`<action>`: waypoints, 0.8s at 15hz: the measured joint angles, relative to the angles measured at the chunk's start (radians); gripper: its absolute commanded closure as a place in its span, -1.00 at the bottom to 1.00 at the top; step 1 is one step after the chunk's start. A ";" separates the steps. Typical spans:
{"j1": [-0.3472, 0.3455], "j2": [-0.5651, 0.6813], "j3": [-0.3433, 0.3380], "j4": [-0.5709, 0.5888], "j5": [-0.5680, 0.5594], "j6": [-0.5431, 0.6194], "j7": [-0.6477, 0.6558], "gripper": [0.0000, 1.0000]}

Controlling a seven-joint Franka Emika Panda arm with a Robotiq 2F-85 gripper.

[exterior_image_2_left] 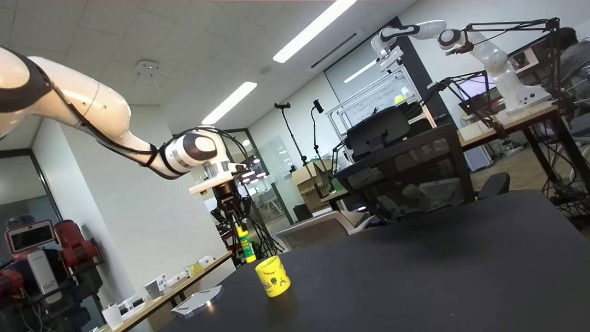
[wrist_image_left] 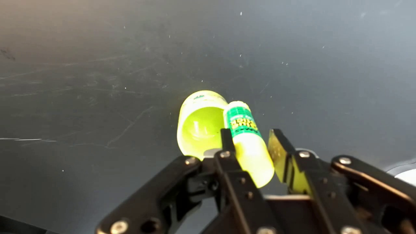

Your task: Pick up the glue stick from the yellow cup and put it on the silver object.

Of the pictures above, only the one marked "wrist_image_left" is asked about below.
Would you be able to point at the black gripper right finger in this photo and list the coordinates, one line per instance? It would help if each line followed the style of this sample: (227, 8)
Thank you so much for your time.
(329, 195)

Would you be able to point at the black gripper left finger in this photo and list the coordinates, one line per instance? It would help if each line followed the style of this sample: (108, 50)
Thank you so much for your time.
(242, 199)

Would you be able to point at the yellow green glue stick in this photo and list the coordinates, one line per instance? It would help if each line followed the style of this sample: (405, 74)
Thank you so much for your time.
(248, 147)

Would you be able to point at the yellow printed mug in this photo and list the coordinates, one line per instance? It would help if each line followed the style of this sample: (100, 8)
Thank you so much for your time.
(200, 125)

